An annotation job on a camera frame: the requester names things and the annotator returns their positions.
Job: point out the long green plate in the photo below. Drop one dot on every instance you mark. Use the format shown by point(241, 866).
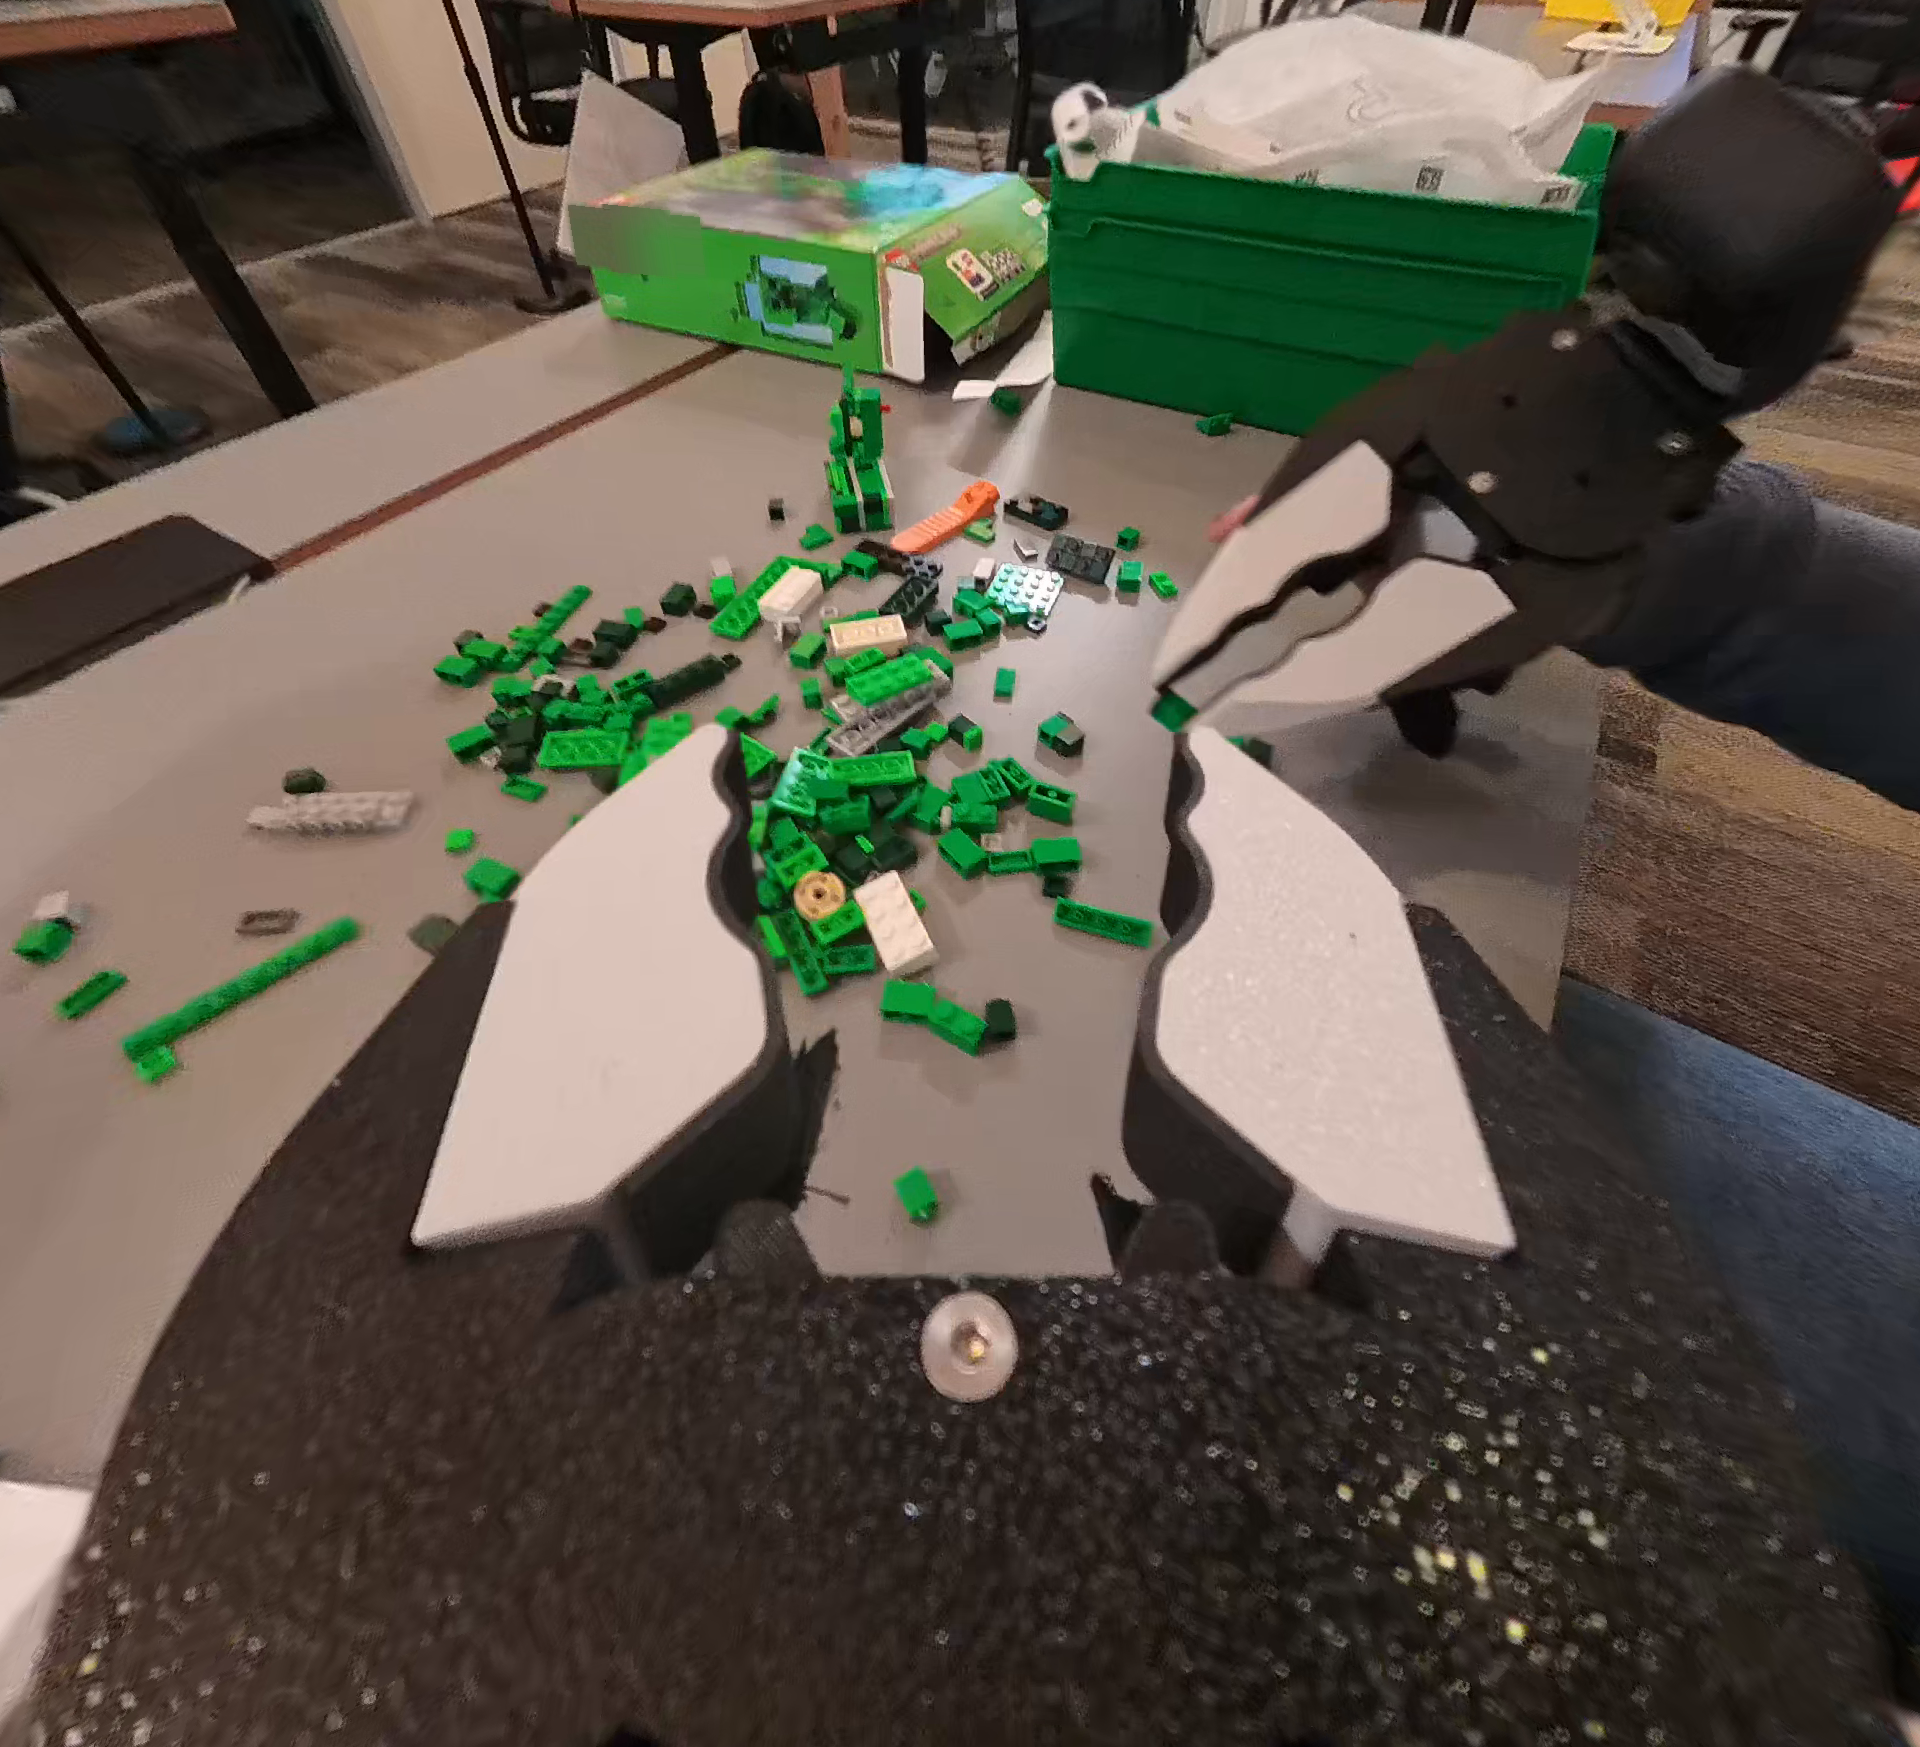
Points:
point(239, 984)

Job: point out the green square studded plate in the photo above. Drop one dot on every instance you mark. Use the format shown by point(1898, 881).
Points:
point(1025, 591)

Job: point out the small white brick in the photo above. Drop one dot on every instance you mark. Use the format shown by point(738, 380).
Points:
point(791, 593)

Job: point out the grey long plate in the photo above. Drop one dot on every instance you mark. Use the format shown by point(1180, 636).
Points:
point(878, 726)

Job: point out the person's right forearm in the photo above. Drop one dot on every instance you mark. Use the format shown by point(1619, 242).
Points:
point(1800, 636)

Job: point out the crumpled white plastic bags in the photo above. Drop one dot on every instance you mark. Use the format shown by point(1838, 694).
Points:
point(1350, 96)

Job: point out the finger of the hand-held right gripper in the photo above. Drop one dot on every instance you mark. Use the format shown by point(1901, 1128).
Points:
point(1304, 531)
point(1395, 636)

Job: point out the grey desk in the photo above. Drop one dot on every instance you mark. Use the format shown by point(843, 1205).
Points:
point(1439, 788)

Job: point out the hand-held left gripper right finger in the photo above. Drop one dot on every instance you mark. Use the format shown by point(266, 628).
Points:
point(1335, 1026)

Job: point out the green brick pair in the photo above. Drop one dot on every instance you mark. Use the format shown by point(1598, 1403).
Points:
point(1063, 735)

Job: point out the tan round piece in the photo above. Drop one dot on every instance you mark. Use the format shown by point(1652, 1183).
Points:
point(820, 896)

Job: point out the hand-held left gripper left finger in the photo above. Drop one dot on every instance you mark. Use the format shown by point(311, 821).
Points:
point(601, 1012)

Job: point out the black flat pad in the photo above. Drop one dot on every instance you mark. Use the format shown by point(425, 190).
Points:
point(119, 591)

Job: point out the large cream brick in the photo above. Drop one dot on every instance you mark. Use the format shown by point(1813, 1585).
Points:
point(896, 922)

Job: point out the pile of green toy bricks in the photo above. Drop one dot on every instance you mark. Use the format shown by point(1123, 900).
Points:
point(870, 770)

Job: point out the green cardboard toy box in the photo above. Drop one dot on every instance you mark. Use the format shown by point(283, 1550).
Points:
point(674, 275)

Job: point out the built green brick figure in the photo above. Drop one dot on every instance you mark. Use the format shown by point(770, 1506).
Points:
point(857, 456)

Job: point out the dark green square plate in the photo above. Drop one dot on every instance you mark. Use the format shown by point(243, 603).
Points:
point(1079, 558)

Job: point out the white door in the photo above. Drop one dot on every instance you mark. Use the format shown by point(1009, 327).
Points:
point(323, 7)

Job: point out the orange brick separator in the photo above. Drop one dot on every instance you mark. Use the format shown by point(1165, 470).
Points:
point(945, 519)

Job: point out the narrow cream brick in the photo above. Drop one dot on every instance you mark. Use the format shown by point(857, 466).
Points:
point(870, 635)

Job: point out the green plastic crate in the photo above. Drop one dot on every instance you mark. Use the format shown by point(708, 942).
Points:
point(1200, 306)

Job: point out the white long plate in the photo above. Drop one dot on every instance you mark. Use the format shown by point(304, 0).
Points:
point(330, 813)

